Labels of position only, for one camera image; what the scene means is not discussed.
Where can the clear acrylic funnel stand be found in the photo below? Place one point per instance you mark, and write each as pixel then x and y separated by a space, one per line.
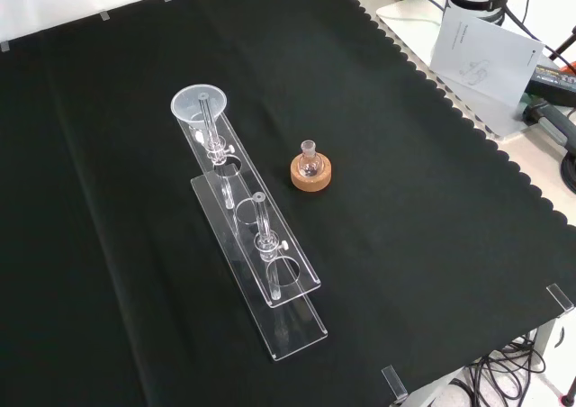
pixel 270 240

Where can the green and black plug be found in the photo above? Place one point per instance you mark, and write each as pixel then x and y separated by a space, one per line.
pixel 546 116

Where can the black tripod leg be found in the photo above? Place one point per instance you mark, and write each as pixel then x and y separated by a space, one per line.
pixel 562 47

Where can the small round-bottom glass flask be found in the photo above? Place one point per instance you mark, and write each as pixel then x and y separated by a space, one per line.
pixel 310 166

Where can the grey table leg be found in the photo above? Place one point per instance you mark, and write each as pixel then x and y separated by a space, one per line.
pixel 546 339

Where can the black cloth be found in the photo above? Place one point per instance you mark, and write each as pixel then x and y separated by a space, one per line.
pixel 405 200

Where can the black power adapter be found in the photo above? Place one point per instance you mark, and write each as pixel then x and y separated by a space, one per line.
pixel 553 83

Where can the pale board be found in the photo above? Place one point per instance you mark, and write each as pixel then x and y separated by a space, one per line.
pixel 405 24

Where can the translucent plastic funnel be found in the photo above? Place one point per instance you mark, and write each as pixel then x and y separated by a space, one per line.
pixel 186 110

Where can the white printed booklet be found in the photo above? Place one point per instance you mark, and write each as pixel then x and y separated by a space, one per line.
pixel 486 56

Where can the clear cloth clip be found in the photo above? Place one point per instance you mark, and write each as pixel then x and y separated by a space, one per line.
pixel 560 296
pixel 395 383

